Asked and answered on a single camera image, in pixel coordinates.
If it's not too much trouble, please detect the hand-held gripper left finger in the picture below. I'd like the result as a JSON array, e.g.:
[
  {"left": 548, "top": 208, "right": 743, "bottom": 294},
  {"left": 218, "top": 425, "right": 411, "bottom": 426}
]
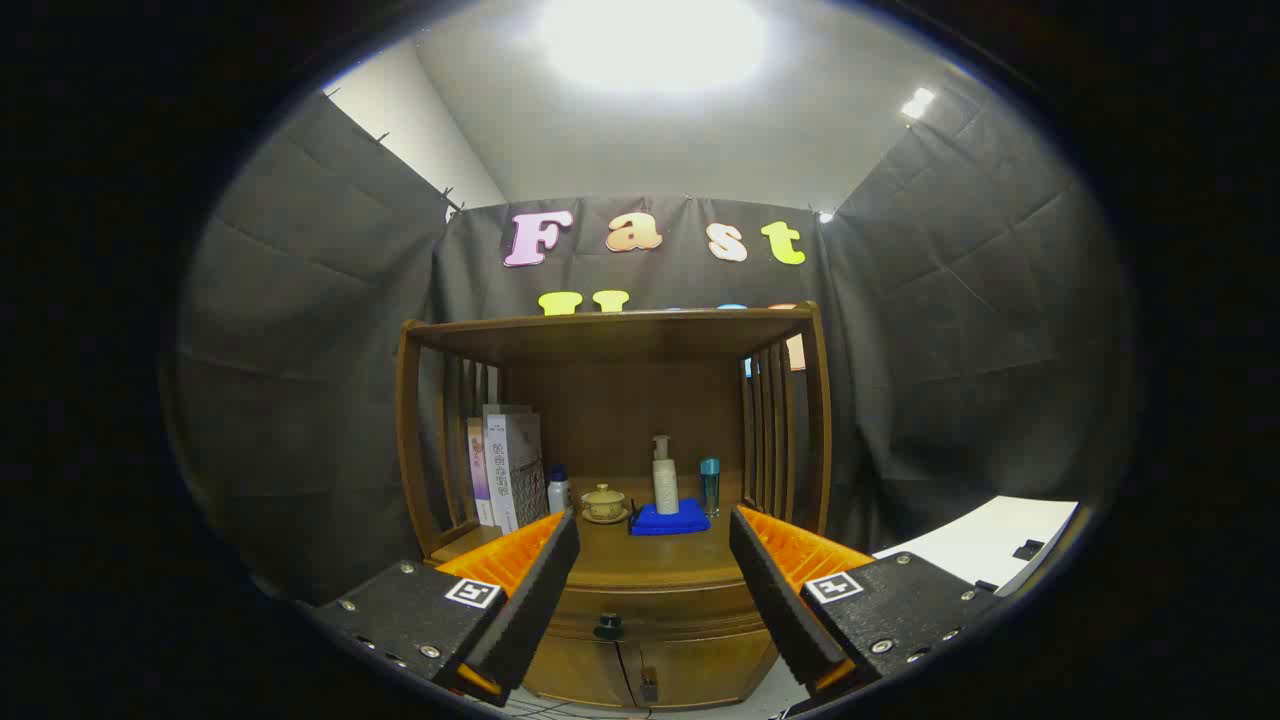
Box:
[{"left": 300, "top": 507, "right": 581, "bottom": 707}]

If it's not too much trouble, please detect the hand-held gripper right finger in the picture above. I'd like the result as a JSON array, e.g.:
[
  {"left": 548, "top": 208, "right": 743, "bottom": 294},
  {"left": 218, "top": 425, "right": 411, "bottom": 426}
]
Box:
[{"left": 728, "top": 505, "right": 1006, "bottom": 706}]

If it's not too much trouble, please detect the wooden cabinet door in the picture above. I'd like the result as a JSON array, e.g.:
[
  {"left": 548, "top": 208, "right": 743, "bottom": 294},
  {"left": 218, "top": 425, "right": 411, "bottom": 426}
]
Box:
[
  {"left": 520, "top": 635, "right": 637, "bottom": 709},
  {"left": 638, "top": 635, "right": 779, "bottom": 711}
]

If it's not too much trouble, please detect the wooden countertop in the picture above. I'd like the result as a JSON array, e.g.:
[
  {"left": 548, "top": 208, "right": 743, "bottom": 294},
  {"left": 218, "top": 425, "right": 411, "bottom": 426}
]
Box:
[{"left": 432, "top": 472, "right": 801, "bottom": 593}]

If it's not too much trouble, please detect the brown wooden cabinet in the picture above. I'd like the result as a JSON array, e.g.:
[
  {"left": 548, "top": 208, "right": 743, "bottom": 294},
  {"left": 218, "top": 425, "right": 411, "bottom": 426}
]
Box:
[{"left": 395, "top": 303, "right": 833, "bottom": 711}]

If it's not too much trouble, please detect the folded blue cloth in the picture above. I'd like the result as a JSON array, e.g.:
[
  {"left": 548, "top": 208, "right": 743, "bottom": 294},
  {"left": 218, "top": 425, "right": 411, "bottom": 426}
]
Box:
[{"left": 630, "top": 498, "right": 712, "bottom": 537}]

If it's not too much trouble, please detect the thick white book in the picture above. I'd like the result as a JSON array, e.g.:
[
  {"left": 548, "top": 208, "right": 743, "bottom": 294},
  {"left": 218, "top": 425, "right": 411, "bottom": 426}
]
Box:
[{"left": 483, "top": 403, "right": 549, "bottom": 534}]

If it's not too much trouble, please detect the white pump bottle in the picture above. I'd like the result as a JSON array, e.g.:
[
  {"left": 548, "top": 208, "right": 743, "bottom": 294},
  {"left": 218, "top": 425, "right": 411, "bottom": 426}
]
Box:
[{"left": 652, "top": 435, "right": 680, "bottom": 516}]

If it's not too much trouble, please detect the white storage unit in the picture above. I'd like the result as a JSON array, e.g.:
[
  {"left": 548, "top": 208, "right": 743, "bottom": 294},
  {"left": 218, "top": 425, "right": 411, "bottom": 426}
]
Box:
[{"left": 872, "top": 495, "right": 1081, "bottom": 598}]

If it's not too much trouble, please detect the large ceiling light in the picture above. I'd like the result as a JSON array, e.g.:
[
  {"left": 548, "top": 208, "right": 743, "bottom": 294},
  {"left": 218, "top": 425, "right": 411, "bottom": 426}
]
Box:
[{"left": 535, "top": 0, "right": 771, "bottom": 96}]

